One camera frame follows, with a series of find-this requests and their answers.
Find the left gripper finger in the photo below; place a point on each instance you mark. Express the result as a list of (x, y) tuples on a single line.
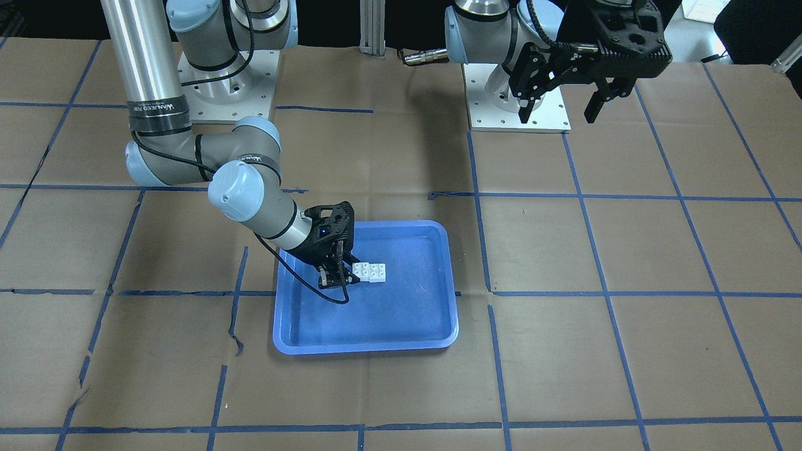
[(526, 107), (605, 92)]

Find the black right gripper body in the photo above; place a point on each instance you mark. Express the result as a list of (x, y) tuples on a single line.
[(311, 250)]

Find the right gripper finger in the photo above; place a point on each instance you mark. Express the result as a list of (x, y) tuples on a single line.
[(349, 269), (331, 277)]

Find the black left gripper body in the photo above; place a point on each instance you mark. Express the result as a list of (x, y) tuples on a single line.
[(530, 80)]

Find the white block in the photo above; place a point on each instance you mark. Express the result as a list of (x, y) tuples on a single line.
[(361, 270), (376, 272)]

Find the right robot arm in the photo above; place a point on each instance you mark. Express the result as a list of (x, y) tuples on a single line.
[(163, 47)]

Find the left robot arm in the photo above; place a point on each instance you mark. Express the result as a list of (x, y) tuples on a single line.
[(487, 32)]

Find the blue plastic tray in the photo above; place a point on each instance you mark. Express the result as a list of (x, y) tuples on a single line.
[(415, 309)]

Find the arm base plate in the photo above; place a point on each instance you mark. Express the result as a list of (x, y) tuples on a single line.
[(492, 107), (248, 94)]

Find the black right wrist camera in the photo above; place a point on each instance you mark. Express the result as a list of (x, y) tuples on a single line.
[(330, 223)]

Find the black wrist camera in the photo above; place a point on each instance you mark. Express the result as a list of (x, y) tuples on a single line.
[(330, 223), (615, 39)]

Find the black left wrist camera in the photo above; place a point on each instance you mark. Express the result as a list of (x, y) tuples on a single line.
[(615, 39)]

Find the metal cable connector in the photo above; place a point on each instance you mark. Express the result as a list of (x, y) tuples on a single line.
[(431, 56)]

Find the aluminium frame post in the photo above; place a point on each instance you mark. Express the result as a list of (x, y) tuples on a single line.
[(372, 28)]

